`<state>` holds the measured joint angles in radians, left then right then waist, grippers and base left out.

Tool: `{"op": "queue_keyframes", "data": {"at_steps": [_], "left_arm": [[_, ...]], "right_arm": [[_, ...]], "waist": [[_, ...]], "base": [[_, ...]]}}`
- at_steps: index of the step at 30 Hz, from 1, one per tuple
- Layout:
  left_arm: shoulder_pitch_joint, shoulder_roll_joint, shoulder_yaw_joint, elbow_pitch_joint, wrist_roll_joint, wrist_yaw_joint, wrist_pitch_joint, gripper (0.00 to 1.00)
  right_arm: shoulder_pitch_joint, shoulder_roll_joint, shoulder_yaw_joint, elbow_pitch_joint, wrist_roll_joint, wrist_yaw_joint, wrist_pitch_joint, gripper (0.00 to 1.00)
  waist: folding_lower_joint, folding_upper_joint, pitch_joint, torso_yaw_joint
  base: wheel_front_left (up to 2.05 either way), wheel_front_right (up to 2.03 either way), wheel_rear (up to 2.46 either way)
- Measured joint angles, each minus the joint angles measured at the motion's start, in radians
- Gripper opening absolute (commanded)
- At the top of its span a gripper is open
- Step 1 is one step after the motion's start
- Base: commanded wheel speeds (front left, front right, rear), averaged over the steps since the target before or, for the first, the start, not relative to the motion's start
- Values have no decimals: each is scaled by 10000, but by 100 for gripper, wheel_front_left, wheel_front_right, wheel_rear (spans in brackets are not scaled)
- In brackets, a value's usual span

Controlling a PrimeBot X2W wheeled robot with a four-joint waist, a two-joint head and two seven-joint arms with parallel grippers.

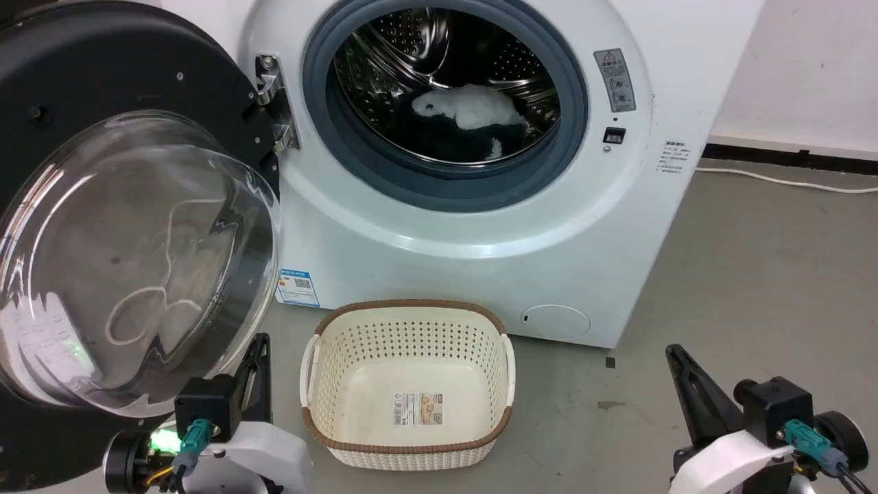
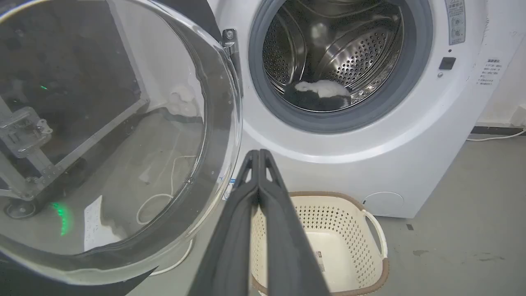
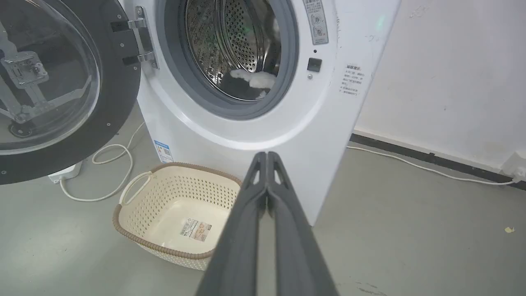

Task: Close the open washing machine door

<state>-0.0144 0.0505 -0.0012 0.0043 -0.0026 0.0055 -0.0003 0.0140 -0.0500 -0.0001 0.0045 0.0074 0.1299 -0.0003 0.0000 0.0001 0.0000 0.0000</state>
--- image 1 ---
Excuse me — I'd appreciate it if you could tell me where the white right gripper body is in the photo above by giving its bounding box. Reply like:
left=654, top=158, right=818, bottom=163
left=669, top=429, right=796, bottom=494

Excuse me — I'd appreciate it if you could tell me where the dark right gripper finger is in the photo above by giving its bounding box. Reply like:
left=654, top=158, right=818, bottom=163
left=676, top=346, right=746, bottom=443
left=665, top=344, right=717, bottom=450

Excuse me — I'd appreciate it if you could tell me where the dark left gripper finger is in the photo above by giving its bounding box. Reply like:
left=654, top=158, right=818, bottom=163
left=232, top=343, right=261, bottom=423
left=252, top=333, right=274, bottom=425

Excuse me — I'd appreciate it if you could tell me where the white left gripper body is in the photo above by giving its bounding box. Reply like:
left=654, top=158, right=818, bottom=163
left=180, top=421, right=313, bottom=494

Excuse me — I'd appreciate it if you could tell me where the black washer door with glass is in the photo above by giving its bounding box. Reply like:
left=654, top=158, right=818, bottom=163
left=0, top=0, right=283, bottom=492

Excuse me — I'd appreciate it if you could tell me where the white front-load washing machine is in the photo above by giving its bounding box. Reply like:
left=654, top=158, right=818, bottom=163
left=162, top=0, right=766, bottom=350

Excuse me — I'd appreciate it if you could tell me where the metal door hinge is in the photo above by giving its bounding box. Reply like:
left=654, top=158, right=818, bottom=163
left=254, top=54, right=302, bottom=154

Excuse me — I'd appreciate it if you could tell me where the blue energy label sticker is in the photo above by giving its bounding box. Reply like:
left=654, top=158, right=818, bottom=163
left=276, top=268, right=321, bottom=308

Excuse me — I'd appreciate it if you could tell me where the cream perforated laundry basket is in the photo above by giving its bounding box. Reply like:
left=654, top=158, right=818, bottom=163
left=299, top=298, right=517, bottom=472

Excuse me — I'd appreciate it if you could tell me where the round drain filter cover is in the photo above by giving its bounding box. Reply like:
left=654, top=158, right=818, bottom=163
left=519, top=304, right=592, bottom=340

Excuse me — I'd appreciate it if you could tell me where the paper product label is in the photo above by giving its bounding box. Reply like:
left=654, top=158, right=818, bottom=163
left=393, top=392, right=444, bottom=427

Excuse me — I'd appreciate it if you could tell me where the white text label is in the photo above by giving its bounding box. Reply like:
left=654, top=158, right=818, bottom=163
left=655, top=141, right=690, bottom=176

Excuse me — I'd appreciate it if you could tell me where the black baseboard strip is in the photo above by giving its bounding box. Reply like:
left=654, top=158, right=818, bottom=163
left=701, top=141, right=878, bottom=176

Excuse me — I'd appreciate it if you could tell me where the grey warning sticker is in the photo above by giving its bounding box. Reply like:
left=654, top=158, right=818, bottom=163
left=593, top=48, right=637, bottom=113

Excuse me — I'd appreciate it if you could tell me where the white clothing in drum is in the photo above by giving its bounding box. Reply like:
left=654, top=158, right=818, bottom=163
left=411, top=83, right=530, bottom=161

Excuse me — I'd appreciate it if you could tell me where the stainless steel drum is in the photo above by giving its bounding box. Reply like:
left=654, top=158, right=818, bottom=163
left=333, top=7, right=562, bottom=166

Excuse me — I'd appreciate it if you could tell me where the teal left connector cable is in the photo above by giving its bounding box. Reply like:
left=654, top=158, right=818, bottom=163
left=171, top=418, right=213, bottom=479

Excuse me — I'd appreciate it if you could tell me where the teal connector cable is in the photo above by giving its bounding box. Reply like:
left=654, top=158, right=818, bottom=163
left=781, top=419, right=878, bottom=494
left=171, top=418, right=213, bottom=479

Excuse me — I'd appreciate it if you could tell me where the teal right connector cable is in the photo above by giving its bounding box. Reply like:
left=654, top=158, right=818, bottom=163
left=781, top=419, right=878, bottom=494

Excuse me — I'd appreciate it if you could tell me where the white floor cable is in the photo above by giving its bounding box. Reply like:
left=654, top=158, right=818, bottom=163
left=694, top=166, right=878, bottom=195

